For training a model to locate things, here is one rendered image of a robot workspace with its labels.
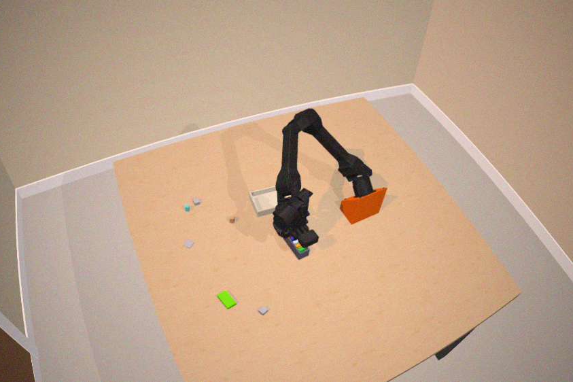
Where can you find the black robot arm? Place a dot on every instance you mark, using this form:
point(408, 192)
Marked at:
point(289, 182)

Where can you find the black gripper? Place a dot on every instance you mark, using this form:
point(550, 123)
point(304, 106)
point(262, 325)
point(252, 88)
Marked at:
point(305, 236)

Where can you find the green rectangular block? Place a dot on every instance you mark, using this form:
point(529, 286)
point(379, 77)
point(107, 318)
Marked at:
point(226, 299)

